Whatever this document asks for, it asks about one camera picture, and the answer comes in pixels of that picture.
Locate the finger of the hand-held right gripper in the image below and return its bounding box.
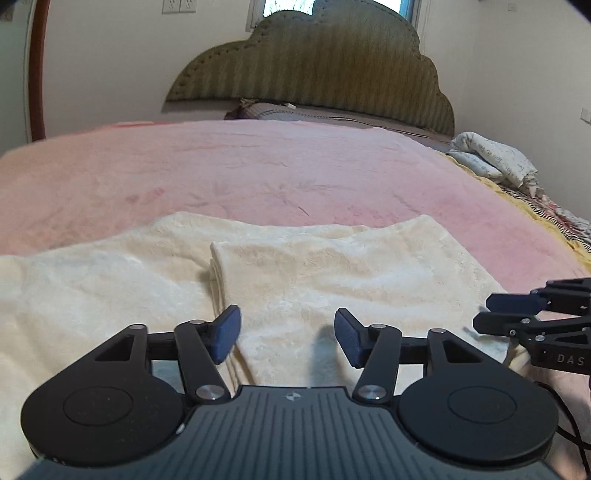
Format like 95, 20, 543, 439
473, 311, 591, 352
486, 277, 591, 315

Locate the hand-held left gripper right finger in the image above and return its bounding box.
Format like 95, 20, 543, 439
334, 308, 483, 403

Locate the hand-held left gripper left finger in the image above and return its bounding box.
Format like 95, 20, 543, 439
92, 305, 228, 401

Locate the cream white towel blanket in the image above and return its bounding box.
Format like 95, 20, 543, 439
0, 211, 529, 480

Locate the yellow striped sheet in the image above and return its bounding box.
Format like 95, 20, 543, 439
438, 152, 591, 254

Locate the white printed cloth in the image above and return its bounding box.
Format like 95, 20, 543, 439
447, 131, 539, 190

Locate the pink blanket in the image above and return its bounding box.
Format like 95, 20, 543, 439
0, 119, 591, 430

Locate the grey pillow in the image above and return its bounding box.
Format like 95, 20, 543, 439
225, 98, 455, 153

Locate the green padded headboard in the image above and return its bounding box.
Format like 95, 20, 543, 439
165, 4, 456, 137

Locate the window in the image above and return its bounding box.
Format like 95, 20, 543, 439
249, 0, 426, 32

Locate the black cable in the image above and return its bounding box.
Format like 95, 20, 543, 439
534, 379, 591, 452

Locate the brown wooden door frame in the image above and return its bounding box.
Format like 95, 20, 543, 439
28, 0, 52, 142

